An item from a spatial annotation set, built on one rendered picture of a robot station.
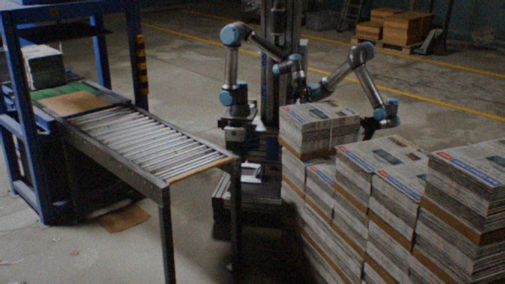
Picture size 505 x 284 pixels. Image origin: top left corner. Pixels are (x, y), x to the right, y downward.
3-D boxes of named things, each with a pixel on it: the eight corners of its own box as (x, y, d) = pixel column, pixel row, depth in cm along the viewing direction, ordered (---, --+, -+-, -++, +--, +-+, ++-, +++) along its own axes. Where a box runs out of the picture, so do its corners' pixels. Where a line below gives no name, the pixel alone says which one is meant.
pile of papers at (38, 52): (68, 83, 421) (63, 52, 410) (32, 90, 403) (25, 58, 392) (49, 74, 446) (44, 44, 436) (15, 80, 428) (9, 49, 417)
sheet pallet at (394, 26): (434, 47, 879) (439, 14, 856) (409, 55, 829) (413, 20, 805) (376, 37, 960) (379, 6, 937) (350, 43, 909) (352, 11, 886)
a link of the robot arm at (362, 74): (351, 44, 298) (388, 117, 298) (361, 41, 306) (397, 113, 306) (337, 53, 307) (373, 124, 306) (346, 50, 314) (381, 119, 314)
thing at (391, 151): (396, 136, 252) (396, 134, 252) (436, 158, 228) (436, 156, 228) (333, 148, 239) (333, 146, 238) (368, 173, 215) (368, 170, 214)
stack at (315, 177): (328, 245, 345) (337, 135, 311) (452, 376, 247) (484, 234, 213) (278, 258, 331) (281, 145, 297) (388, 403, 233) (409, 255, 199)
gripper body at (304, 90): (301, 97, 296) (297, 77, 297) (295, 100, 304) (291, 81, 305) (312, 95, 299) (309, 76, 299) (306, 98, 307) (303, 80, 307)
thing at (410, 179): (440, 158, 229) (440, 155, 229) (490, 185, 205) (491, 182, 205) (373, 172, 215) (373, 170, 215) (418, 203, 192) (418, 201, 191)
